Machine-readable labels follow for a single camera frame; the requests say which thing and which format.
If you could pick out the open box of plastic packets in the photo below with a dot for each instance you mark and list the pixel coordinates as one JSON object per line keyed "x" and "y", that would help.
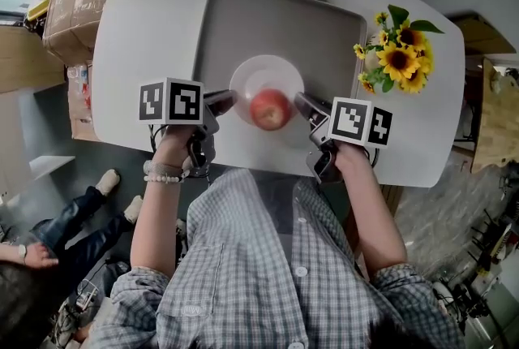
{"x": 81, "y": 96}

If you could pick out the brown cardboard sheet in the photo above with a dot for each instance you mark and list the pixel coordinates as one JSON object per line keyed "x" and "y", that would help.
{"x": 482, "y": 35}

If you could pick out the person's left forearm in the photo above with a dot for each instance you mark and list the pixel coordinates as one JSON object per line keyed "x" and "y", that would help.
{"x": 158, "y": 225}

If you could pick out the yellow sunflower bouquet in vase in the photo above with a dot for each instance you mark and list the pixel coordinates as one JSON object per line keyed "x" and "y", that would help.
{"x": 399, "y": 59}

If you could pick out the grey tray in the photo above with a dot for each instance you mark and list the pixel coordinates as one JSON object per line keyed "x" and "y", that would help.
{"x": 284, "y": 27}

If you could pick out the person's checked shirt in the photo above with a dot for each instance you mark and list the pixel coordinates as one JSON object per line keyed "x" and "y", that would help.
{"x": 251, "y": 278}

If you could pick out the large brown cardboard box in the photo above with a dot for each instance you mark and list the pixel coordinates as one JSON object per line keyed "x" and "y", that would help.
{"x": 77, "y": 14}

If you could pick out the red apple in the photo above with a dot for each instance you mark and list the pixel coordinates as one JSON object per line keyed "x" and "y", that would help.
{"x": 269, "y": 110}

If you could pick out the person's right forearm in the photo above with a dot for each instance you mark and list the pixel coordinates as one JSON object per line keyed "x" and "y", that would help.
{"x": 377, "y": 225}

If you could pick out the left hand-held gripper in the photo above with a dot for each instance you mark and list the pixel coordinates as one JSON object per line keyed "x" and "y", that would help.
{"x": 182, "y": 102}

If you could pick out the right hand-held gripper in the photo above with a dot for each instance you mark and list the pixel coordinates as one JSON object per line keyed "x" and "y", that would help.
{"x": 350, "y": 120}

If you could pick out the person's left hand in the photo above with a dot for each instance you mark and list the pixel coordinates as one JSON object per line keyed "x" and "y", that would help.
{"x": 172, "y": 146}

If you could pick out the person's right hand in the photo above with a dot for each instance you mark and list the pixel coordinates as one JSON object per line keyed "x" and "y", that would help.
{"x": 353, "y": 160}

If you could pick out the white round plate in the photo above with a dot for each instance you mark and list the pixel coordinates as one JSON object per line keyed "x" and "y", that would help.
{"x": 263, "y": 71}

